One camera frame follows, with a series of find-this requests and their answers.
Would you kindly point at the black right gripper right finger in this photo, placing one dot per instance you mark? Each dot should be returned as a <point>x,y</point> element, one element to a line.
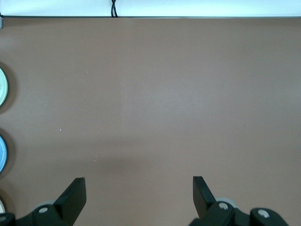
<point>207,202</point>

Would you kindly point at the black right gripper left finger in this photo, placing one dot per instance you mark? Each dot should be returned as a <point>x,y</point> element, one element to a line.
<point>68,202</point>

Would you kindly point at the cream white plate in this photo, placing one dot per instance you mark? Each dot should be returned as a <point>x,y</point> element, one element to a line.
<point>1,206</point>

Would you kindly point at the blue plate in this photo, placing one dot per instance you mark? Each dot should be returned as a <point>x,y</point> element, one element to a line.
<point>2,153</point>

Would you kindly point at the light green plate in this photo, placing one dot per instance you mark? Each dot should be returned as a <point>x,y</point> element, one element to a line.
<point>2,86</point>

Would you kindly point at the grey metal bracket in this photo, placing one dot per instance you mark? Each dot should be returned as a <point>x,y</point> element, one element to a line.
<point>1,21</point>

